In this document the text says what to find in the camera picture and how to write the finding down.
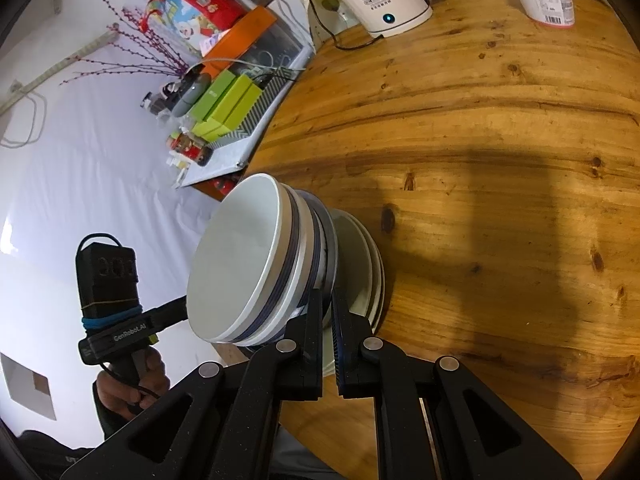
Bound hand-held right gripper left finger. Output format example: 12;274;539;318
60;287;326;480

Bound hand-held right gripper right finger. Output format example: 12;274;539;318
330;287;583;480

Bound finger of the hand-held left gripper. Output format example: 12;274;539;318
150;310;192;337
145;296;191;323

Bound wide white bowl blue band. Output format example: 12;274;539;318
240;189;323;348

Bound tall white bowl blue band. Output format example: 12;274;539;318
187;173;301;345

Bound small tan plate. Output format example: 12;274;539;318
322;211;376;376

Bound stainless steel bowl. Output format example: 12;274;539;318
295;189;341;321

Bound person's left forearm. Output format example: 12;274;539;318
10;380;131;480

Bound person's left hand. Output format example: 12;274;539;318
94;347;172;422

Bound red white figurine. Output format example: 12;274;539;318
166;130;213;168

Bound white side shelf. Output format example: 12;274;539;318
175;50;316;203

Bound clear pump bottle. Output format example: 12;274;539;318
141;90;173;121

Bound lime green box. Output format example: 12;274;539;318
207;74;264;133
192;110;241;143

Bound grey oval device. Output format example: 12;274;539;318
171;71;212;117

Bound purple flower branches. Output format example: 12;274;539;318
59;0;191;86

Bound black white striped box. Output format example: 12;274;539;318
212;66;302;150

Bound clear storage box orange lid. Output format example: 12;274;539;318
201;6;308;73

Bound red cartoon gift box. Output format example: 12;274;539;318
146;0;247;56

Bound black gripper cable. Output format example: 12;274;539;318
100;364;162;402

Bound white wall conduit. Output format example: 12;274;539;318
0;30;118;113

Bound white cable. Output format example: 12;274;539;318
187;57;301;78

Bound black kettle cable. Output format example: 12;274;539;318
307;0;386;52

